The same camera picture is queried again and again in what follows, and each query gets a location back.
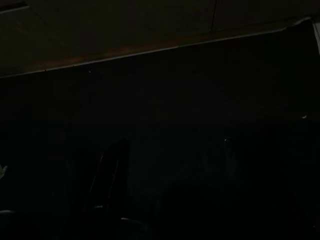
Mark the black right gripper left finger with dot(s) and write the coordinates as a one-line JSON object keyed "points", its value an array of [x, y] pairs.
{"points": [[113, 175]]}

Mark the black floor mat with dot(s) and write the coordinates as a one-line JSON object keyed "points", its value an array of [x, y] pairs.
{"points": [[175, 105]]}

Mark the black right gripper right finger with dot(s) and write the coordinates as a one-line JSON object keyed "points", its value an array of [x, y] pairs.
{"points": [[231, 162]]}

